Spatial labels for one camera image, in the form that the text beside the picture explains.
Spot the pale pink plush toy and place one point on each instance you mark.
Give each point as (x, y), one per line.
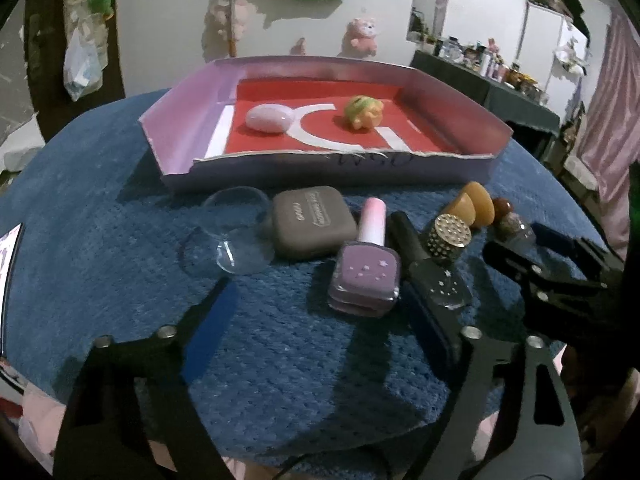
(245, 17)

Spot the grey compact case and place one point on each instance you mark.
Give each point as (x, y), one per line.
(306, 225)

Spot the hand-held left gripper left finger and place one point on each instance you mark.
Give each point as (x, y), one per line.
(214, 321)

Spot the black nail polish bottle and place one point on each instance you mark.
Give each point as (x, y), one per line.
(406, 241)

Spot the silver studded cap bottle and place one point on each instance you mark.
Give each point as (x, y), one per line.
(447, 237)

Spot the white printed card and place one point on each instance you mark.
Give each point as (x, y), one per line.
(10, 260)

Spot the row of small bottles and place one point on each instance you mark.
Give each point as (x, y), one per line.
(480, 57)

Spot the white metal shelf rack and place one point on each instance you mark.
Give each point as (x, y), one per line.
(560, 35)

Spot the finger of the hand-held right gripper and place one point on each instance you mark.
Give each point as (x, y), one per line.
(555, 240)
(530, 270)

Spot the pink and red cardboard box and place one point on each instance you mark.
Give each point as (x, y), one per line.
(300, 171)

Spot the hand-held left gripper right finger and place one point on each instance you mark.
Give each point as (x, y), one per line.
(426, 321)

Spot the pink cloth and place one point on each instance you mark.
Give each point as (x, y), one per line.
(30, 420)

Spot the clear plastic bag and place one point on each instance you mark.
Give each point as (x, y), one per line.
(84, 67)

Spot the pink curtain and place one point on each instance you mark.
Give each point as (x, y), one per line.
(612, 110)

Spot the dark green cloth table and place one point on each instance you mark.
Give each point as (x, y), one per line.
(465, 82)

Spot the green frog squishy toy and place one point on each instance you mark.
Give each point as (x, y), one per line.
(362, 112)

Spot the dark brown door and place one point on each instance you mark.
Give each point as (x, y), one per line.
(45, 85)

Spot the purple nail polish bottle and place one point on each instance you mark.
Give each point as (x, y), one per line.
(365, 271)

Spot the pink bear plush toy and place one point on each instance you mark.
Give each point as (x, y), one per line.
(361, 34)

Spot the glass bottle with brown cap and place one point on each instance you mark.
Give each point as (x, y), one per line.
(510, 225)

